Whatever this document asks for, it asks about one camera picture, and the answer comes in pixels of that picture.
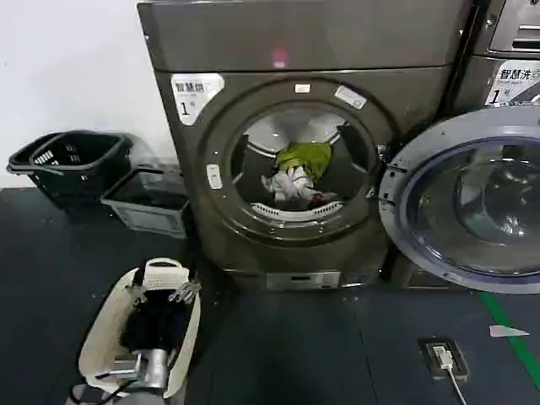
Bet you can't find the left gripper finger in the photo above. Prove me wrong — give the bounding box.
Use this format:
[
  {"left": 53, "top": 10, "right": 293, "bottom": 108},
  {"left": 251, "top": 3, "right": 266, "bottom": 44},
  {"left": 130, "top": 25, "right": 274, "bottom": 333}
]
[
  {"left": 168, "top": 281, "right": 203, "bottom": 302},
  {"left": 125, "top": 282, "right": 148, "bottom": 306}
]

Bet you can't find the white woven laundry basket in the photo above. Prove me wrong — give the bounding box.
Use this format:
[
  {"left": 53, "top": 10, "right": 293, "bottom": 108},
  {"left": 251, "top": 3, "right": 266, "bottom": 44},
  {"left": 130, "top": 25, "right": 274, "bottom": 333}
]
[{"left": 78, "top": 256, "right": 202, "bottom": 400}]

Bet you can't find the grey plastic bin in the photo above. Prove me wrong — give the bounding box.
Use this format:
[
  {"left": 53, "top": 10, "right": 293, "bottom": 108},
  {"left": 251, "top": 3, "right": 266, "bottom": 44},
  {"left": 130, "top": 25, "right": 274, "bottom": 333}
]
[{"left": 100, "top": 167, "right": 191, "bottom": 240}]

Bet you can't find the black plastic shopping basket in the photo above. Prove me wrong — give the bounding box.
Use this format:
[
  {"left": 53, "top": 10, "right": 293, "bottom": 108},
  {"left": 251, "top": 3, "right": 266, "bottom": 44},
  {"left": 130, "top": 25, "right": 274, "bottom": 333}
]
[
  {"left": 31, "top": 132, "right": 134, "bottom": 202},
  {"left": 6, "top": 132, "right": 85, "bottom": 199}
]

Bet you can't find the white garment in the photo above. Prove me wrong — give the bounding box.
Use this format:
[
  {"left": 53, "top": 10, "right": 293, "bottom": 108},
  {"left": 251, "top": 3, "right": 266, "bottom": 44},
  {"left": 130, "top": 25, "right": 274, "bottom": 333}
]
[{"left": 261, "top": 165, "right": 316, "bottom": 204}]

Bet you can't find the red and dark garment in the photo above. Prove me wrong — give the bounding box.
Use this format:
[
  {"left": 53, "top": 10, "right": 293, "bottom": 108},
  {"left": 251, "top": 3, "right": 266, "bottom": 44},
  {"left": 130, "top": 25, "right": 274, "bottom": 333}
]
[{"left": 309, "top": 192, "right": 339, "bottom": 207}]

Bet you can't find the green garment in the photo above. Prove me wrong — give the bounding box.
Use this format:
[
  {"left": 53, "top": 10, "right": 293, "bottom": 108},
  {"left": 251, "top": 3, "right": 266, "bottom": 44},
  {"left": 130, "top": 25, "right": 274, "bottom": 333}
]
[{"left": 275, "top": 142, "right": 333, "bottom": 183}]

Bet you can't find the round glass dryer door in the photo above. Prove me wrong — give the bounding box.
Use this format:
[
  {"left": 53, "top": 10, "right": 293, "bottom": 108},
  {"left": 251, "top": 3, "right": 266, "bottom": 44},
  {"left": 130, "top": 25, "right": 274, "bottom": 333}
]
[{"left": 377, "top": 106, "right": 540, "bottom": 284}]

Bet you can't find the grey dryer with open drum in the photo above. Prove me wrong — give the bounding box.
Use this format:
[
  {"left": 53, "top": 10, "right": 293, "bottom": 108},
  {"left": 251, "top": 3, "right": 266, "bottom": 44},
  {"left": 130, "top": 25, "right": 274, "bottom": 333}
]
[{"left": 137, "top": 0, "right": 470, "bottom": 293}]

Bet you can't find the floor socket box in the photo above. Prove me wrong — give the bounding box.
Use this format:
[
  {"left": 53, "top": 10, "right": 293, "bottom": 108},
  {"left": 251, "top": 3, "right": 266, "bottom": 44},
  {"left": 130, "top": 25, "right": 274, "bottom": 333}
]
[{"left": 417, "top": 336, "right": 470, "bottom": 379}]

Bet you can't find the green floor tape strip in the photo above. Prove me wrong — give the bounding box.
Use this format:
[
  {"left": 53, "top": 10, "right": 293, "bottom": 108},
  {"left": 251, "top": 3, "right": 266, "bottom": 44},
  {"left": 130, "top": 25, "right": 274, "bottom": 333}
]
[{"left": 478, "top": 290, "right": 540, "bottom": 383}]

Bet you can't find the white scrap of tape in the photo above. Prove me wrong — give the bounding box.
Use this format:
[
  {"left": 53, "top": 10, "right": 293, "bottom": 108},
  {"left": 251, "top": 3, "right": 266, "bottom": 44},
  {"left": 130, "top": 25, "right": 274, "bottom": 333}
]
[{"left": 489, "top": 324, "right": 531, "bottom": 338}]

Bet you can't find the grey dryer with white label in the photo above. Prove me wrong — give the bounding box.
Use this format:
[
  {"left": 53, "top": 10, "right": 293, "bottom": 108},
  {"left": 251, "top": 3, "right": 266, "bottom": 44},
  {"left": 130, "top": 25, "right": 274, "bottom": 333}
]
[{"left": 390, "top": 0, "right": 540, "bottom": 292}]

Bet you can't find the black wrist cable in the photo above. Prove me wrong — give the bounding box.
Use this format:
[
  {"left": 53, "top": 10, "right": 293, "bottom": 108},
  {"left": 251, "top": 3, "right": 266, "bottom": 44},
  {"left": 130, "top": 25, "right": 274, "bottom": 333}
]
[{"left": 69, "top": 377, "right": 143, "bottom": 405}]

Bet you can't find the white plug with cable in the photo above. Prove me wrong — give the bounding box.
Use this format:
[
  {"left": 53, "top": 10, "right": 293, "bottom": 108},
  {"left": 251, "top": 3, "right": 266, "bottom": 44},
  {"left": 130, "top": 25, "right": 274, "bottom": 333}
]
[{"left": 429, "top": 343, "right": 466, "bottom": 405}]

